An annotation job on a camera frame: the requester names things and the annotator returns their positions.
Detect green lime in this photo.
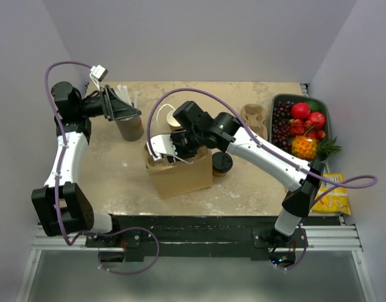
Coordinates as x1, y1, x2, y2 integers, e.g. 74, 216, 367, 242
306, 99, 321, 113

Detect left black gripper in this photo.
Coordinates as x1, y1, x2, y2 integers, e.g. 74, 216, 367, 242
76, 84, 141, 121

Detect red apple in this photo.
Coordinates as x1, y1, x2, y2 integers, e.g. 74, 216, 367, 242
307, 111, 326, 129
291, 103, 311, 120

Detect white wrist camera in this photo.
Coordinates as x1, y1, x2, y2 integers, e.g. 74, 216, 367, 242
89, 65, 108, 91
149, 133, 177, 162

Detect red yellow cherries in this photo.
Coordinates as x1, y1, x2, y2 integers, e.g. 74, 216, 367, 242
289, 119, 326, 140

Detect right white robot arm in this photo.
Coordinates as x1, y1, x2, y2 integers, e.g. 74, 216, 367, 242
170, 101, 324, 247

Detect brown paper coffee cup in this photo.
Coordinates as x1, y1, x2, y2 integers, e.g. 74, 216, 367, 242
166, 109, 182, 130

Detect cardboard cup carrier tray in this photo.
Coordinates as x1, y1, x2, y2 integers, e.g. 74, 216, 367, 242
241, 104, 268, 140

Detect yellow snack packet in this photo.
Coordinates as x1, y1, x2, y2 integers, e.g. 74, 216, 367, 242
311, 173, 351, 215

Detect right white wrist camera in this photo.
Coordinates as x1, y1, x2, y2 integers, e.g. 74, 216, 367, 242
149, 133, 177, 162

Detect grey straw holder tin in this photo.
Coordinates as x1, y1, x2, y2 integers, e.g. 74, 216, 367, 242
116, 116, 144, 142

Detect brown paper bag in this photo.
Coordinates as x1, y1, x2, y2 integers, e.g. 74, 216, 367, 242
142, 145, 212, 199

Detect grey fruit tray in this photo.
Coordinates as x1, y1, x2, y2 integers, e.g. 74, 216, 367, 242
268, 94, 341, 162

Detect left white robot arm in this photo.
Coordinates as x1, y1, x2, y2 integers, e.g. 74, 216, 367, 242
31, 81, 141, 247

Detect purple cable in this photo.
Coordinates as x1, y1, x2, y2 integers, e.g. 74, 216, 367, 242
148, 88, 378, 189
44, 61, 95, 246

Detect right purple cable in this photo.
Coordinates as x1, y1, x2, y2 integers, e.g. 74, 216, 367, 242
148, 88, 378, 189

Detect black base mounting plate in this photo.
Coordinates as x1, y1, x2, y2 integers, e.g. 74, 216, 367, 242
70, 215, 310, 264

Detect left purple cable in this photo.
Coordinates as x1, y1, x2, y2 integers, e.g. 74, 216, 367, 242
44, 61, 95, 246

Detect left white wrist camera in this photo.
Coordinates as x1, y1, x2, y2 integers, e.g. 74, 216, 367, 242
89, 65, 108, 91

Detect dark red grapes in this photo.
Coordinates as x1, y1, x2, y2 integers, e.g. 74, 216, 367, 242
271, 101, 293, 153

